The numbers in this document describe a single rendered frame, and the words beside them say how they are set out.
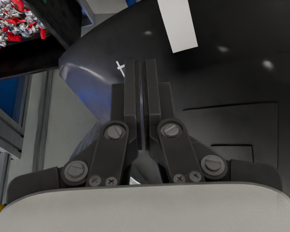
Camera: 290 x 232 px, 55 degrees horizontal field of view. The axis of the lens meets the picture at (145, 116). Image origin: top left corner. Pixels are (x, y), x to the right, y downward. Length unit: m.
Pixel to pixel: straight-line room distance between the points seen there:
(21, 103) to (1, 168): 0.18
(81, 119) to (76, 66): 0.95
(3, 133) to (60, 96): 0.56
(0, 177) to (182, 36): 0.60
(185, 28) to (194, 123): 0.06
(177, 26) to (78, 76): 0.09
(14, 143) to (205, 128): 0.62
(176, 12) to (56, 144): 1.02
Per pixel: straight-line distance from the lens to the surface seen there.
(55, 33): 0.28
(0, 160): 0.72
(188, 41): 0.16
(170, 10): 0.16
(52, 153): 1.15
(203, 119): 0.17
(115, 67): 0.19
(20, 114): 0.78
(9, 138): 0.73
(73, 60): 0.22
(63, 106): 1.21
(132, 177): 0.30
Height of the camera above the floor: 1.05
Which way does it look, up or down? 23 degrees down
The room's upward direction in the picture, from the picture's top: 177 degrees clockwise
